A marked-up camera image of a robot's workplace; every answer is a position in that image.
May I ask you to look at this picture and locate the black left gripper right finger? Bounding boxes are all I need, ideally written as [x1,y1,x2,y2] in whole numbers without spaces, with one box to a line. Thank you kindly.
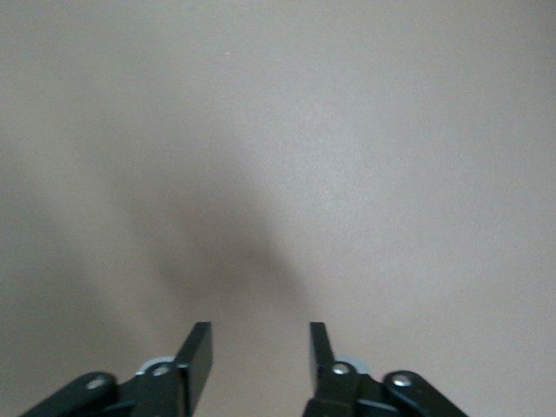
[301,321,473,417]

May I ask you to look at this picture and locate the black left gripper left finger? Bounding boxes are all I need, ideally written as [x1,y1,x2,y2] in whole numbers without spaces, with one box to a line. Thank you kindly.
[17,321,215,417]

